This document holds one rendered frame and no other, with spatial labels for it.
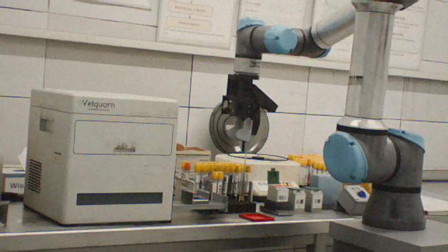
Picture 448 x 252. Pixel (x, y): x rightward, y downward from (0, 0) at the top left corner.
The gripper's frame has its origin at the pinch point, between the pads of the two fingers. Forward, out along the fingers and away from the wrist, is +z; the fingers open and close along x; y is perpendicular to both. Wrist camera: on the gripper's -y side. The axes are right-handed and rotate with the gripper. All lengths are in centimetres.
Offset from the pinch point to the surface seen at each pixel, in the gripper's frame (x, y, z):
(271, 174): 2.6, -7.6, 7.4
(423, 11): -49, -121, -54
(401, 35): -50, -110, -43
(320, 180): 2.6, -26.1, 9.0
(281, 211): 9.8, -6.5, 16.5
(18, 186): -30, 53, 16
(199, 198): 6.8, 18.5, 13.0
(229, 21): -51, -25, -39
